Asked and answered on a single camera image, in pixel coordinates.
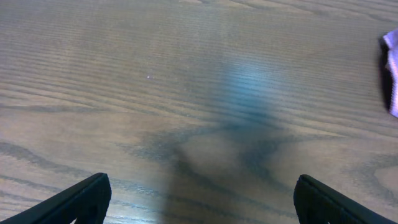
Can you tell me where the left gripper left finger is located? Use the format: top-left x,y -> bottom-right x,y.
1,173 -> 111,224

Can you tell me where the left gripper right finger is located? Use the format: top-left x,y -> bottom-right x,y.
294,174 -> 397,224

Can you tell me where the purple microfiber cloth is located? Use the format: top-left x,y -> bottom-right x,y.
380,29 -> 397,117

